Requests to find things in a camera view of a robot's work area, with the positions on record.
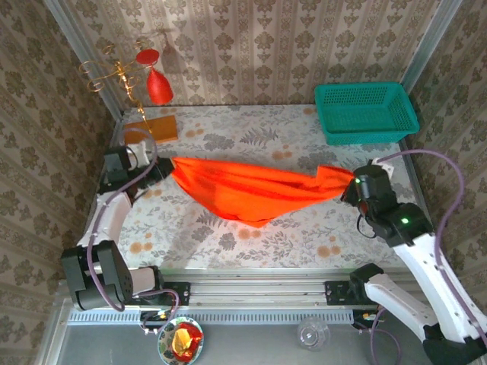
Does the orange t-shirt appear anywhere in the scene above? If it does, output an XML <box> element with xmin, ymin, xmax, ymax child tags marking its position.
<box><xmin>170</xmin><ymin>156</ymin><xmax>355</xmax><ymax>228</ymax></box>

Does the red goblet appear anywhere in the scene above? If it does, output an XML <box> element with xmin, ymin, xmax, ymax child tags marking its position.
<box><xmin>135</xmin><ymin>48</ymin><xmax>175</xmax><ymax>106</ymax></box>

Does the teal plastic basket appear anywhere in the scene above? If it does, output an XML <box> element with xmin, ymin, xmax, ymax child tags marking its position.
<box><xmin>314</xmin><ymin>81</ymin><xmax>421</xmax><ymax>146</ymax></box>

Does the floral tablecloth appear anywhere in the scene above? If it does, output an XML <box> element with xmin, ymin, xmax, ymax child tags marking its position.
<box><xmin>91</xmin><ymin>104</ymin><xmax>438</xmax><ymax>271</ymax></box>

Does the clear plastic cup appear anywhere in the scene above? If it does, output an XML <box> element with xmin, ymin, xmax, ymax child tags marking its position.
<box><xmin>296</xmin><ymin>317</ymin><xmax>331</xmax><ymax>351</ymax></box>

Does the red foil wrapper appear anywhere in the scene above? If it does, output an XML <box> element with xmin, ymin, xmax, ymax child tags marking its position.
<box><xmin>178</xmin><ymin>322</ymin><xmax>204</xmax><ymax>360</ymax></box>

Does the gold foil wrapper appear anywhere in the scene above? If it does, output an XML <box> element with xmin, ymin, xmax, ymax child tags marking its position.
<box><xmin>171</xmin><ymin>327</ymin><xmax>193</xmax><ymax>353</ymax></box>

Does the floral patterned bowl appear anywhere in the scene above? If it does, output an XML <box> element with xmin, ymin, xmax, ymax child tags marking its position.
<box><xmin>157</xmin><ymin>316</ymin><xmax>205</xmax><ymax>365</ymax></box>

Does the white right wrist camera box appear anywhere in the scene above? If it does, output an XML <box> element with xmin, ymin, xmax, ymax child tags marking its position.
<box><xmin>371</xmin><ymin>157</ymin><xmax>395</xmax><ymax>176</ymax></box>

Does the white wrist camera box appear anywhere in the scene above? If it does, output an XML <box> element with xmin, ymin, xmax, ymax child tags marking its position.
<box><xmin>127</xmin><ymin>140</ymin><xmax>153</xmax><ymax>168</ymax></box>
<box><xmin>371</xmin><ymin>157</ymin><xmax>395</xmax><ymax>176</ymax></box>

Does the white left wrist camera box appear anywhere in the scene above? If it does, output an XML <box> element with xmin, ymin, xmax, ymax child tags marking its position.
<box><xmin>127</xmin><ymin>140</ymin><xmax>153</xmax><ymax>168</ymax></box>

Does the aluminium side rail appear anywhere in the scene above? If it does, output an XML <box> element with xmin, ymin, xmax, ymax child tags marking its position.
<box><xmin>401</xmin><ymin>138</ymin><xmax>450</xmax><ymax>278</ymax></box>
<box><xmin>71</xmin><ymin>119</ymin><xmax>125</xmax><ymax>279</ymax></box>

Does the gold wire stand wooden base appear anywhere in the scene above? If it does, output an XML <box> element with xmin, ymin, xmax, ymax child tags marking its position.
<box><xmin>78</xmin><ymin>40</ymin><xmax>180</xmax><ymax>145</ymax></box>

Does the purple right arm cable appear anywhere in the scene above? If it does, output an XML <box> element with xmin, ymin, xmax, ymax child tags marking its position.
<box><xmin>371</xmin><ymin>148</ymin><xmax>480</xmax><ymax>364</ymax></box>

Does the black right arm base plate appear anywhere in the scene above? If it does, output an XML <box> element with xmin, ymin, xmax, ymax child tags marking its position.
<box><xmin>324</xmin><ymin>280</ymin><xmax>381</xmax><ymax>306</ymax></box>

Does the black cable connector box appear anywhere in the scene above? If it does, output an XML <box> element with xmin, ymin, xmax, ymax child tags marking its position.
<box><xmin>352</xmin><ymin>309</ymin><xmax>385</xmax><ymax>330</ymax></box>
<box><xmin>138</xmin><ymin>309</ymin><xmax>172</xmax><ymax>331</ymax></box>

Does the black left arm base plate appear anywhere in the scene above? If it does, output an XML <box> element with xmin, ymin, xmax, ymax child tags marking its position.
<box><xmin>123</xmin><ymin>281</ymin><xmax>191</xmax><ymax>307</ymax></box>

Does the aluminium mounting rail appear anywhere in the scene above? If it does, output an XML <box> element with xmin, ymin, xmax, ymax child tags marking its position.
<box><xmin>56</xmin><ymin>268</ymin><xmax>467</xmax><ymax>309</ymax></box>

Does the aluminium frame post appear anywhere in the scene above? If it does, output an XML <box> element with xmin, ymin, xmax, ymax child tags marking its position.
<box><xmin>401</xmin><ymin>0</ymin><xmax>463</xmax><ymax>92</ymax></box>
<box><xmin>45</xmin><ymin>0</ymin><xmax>125</xmax><ymax>122</ymax></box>

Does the grey slotted cable duct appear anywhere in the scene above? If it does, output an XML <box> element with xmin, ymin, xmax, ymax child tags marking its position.
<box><xmin>67</xmin><ymin>308</ymin><xmax>355</xmax><ymax>325</ymax></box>

